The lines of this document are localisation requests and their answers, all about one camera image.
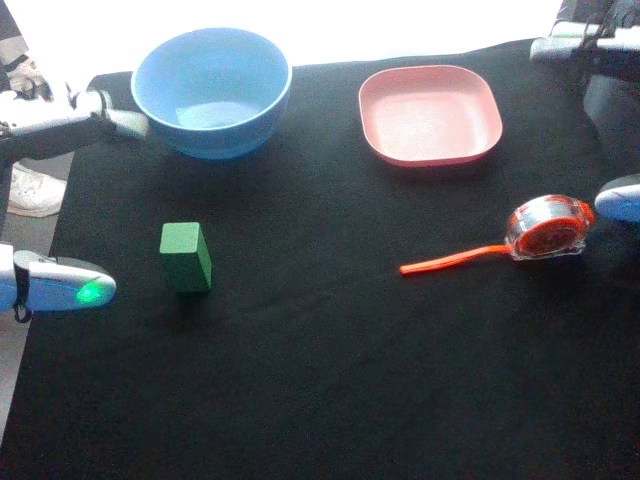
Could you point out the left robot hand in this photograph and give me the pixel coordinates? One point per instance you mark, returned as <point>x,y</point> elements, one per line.
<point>55,117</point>

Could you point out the blue bowl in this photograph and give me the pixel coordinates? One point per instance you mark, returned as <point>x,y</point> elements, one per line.
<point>210,75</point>

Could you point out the green block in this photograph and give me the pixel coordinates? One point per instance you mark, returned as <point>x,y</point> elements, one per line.
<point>185,255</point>

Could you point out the pink square plate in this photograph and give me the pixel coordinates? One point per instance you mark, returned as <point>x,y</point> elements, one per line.
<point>430,115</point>

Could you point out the clear orange tape measure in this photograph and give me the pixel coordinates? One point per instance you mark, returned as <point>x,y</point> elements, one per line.
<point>547,237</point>

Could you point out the person's white shoe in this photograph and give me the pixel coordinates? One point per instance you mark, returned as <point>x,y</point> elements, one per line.
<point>35,192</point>

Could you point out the black table cloth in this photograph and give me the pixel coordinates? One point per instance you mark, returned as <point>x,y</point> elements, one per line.
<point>320,375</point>

